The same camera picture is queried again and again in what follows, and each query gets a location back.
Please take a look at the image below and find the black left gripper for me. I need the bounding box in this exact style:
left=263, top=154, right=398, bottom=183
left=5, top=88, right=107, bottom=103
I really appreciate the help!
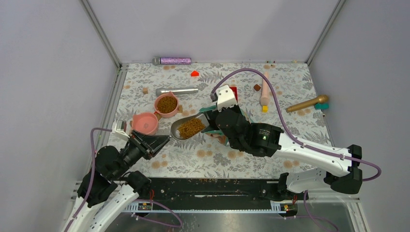
left=114, top=129, right=171, bottom=178

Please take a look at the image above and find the green pet food bag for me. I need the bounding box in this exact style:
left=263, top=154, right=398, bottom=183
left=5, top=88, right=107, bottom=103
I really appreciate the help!
left=200, top=105, right=253, bottom=146

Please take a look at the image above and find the silver metal scoop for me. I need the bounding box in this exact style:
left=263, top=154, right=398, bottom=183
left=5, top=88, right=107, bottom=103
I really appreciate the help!
left=171, top=113, right=209, bottom=141

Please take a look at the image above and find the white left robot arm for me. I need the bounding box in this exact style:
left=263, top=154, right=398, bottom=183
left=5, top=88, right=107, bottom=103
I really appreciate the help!
left=63, top=130, right=170, bottom=232

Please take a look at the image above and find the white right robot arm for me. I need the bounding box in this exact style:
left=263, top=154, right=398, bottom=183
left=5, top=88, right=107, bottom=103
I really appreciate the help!
left=212, top=106, right=363, bottom=199

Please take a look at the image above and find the brown pet food kibble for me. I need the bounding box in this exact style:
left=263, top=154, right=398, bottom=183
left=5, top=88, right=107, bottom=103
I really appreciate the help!
left=177, top=118, right=206, bottom=139

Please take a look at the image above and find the pink double pet bowl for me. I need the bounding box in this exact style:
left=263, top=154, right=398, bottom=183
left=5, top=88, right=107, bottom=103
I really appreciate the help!
left=131, top=92, right=181, bottom=135

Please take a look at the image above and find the red toy block tray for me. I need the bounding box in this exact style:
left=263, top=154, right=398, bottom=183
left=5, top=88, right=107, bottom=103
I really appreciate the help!
left=230, top=86, right=238, bottom=101

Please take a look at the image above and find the pink toy microphone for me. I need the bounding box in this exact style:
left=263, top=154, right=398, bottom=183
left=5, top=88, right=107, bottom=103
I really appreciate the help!
left=260, top=72, right=270, bottom=106

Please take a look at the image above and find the brown cube block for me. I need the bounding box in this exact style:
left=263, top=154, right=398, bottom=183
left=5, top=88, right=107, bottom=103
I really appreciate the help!
left=253, top=84, right=261, bottom=91

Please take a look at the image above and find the floral patterned table mat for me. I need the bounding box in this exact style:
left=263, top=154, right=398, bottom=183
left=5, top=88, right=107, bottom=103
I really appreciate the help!
left=115, top=63, right=331, bottom=179

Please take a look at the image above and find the silver toy microphone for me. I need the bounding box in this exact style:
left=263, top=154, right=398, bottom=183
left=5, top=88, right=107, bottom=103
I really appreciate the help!
left=155, top=87, right=199, bottom=96

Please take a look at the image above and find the red house-shaped block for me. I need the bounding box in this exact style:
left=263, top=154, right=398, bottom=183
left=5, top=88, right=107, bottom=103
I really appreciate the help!
left=190, top=71, right=200, bottom=77

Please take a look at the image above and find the purple glitter toy microphone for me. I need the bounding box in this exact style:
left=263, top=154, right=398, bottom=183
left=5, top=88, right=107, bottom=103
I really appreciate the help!
left=152, top=57, right=192, bottom=66

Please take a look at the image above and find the teal block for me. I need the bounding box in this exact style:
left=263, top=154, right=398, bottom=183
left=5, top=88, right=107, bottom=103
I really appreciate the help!
left=314, top=103, right=329, bottom=110

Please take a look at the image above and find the gold toy microphone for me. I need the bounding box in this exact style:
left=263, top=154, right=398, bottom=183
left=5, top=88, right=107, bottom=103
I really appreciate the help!
left=286, top=95, right=329, bottom=113

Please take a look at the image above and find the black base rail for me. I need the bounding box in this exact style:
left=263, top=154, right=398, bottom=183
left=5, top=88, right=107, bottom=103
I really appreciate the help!
left=119, top=171, right=309, bottom=211

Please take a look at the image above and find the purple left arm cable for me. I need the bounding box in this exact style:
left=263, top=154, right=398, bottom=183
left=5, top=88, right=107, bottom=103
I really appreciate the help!
left=63, top=128, right=184, bottom=232

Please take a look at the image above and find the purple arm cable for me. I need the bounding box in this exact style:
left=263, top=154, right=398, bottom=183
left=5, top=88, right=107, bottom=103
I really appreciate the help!
left=63, top=128, right=184, bottom=232
left=209, top=68, right=382, bottom=232

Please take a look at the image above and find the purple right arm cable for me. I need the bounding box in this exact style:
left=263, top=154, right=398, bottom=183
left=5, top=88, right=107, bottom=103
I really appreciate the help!
left=209, top=68, right=382, bottom=232

